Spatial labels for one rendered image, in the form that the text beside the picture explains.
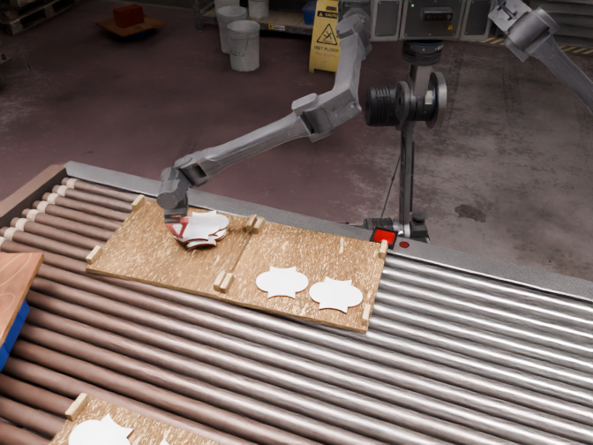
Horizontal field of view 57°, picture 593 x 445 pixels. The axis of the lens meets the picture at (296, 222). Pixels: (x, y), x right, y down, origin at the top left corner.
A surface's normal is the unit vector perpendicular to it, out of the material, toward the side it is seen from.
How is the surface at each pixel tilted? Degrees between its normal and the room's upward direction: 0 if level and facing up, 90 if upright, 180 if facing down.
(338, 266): 0
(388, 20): 90
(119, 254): 0
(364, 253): 0
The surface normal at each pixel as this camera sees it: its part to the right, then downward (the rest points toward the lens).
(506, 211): 0.00, -0.78
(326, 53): -0.36, 0.40
